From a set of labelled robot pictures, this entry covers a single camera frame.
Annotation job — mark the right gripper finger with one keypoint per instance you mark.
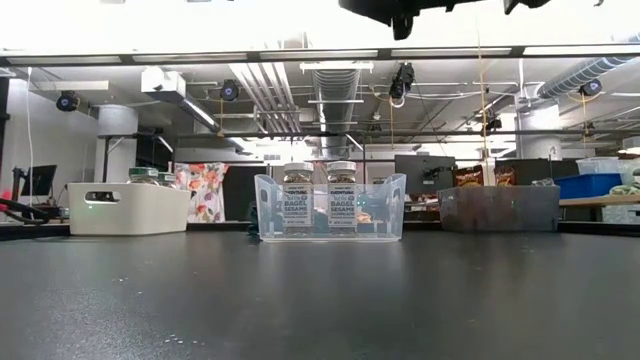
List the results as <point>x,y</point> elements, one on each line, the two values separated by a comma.
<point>372,7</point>

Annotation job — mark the orange spice packet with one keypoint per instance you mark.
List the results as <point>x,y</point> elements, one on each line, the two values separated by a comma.
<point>469,177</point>
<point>505,177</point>

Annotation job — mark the white-lid spice jar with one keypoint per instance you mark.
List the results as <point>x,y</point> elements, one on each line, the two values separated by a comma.
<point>342,200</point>
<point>298,200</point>

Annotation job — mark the green-lid spice jar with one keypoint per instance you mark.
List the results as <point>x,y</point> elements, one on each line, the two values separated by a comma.
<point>167,179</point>
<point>143,175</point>

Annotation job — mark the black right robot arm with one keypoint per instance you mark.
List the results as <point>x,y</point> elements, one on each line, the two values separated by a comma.
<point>525,4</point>

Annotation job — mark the black monitor on arm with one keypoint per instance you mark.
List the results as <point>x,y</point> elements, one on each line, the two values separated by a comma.
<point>40,180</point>

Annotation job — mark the black overhead beam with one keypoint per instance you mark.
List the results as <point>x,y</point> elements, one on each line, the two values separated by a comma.
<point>385,52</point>

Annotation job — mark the black hanging ceiling device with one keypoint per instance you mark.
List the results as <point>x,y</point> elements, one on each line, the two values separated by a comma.
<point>402,80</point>

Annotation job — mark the large black monitor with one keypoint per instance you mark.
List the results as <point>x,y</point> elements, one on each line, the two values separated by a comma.
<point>415,172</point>

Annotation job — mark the black ceiling spotlight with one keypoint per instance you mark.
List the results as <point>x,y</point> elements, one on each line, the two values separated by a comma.
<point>229,90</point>
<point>66,101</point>
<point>590,87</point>

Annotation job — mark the white round column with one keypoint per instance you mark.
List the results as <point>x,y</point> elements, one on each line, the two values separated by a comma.
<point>540,135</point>
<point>117,145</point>

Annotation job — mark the clear plastic bin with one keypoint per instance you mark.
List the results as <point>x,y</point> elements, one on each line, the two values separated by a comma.
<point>380,220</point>

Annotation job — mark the dark grey bin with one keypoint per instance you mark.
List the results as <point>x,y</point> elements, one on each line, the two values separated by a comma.
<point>500,210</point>

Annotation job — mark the clear storage box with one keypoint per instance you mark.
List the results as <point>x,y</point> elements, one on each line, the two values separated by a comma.
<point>597,165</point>

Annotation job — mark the blue storage bin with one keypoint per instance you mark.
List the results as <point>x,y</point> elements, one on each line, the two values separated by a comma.
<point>587,186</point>

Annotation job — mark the floral cloth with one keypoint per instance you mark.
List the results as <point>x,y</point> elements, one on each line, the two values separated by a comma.
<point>202,192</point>

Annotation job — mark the white plastic bin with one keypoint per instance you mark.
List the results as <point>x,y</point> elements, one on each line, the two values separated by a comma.
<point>140,215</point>

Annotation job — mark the red tag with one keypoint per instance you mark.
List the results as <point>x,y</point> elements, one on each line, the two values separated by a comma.
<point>4,195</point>

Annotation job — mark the silver ceiling duct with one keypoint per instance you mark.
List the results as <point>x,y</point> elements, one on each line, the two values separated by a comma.
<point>336,100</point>

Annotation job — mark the ribbed silver duct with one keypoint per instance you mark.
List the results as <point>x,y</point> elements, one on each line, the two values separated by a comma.
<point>580,75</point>

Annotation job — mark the black aluminium table frame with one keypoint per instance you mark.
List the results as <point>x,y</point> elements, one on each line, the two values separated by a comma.
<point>220,228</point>

